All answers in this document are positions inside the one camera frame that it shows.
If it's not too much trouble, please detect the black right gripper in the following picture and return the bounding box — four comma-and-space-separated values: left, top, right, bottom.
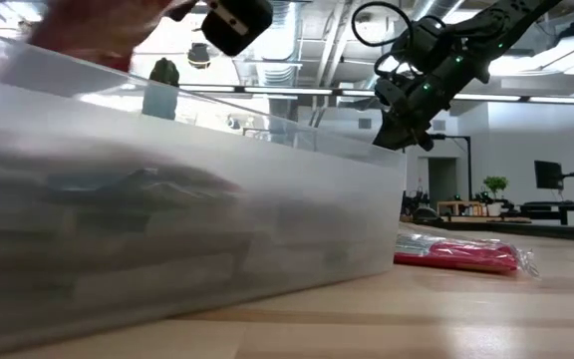
372, 94, 435, 153

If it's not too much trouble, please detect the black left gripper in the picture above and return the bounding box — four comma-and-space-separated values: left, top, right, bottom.
164, 0, 274, 57

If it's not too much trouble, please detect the red popcorn bag clear wrap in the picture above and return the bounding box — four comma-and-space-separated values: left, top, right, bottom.
394, 231, 541, 279

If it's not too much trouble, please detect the black ceiling-mounted device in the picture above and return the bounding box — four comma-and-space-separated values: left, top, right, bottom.
186, 42, 212, 70

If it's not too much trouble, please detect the grey doorway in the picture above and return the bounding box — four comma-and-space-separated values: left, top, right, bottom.
427, 157, 458, 203

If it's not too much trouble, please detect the dark green bulky object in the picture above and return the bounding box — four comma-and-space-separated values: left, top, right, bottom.
141, 57, 181, 121

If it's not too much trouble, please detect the black background equipment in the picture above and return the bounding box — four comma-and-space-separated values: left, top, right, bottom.
401, 186, 442, 223

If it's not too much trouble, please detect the small wooden shelf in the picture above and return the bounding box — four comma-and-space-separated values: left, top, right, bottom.
435, 199, 485, 218

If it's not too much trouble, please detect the potted green plant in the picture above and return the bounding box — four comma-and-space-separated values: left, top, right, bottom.
482, 175, 511, 217

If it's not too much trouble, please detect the long horizontal light bar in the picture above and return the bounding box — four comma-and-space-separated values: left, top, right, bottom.
179, 84, 574, 107

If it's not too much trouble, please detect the black computer monitor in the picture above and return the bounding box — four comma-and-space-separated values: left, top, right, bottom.
533, 160, 565, 190

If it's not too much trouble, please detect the translucent white plastic bin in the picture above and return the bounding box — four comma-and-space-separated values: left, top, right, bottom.
0, 27, 408, 358

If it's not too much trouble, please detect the black desk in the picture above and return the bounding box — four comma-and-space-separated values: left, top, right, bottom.
518, 200, 574, 225

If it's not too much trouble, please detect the silver corrugated ventilation duct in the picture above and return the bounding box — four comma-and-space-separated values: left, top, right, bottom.
254, 0, 301, 121

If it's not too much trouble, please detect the black looped cable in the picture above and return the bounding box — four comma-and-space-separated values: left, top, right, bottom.
350, 1, 416, 49

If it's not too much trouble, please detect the black table edge rail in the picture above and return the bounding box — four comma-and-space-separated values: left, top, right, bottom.
401, 218, 574, 244

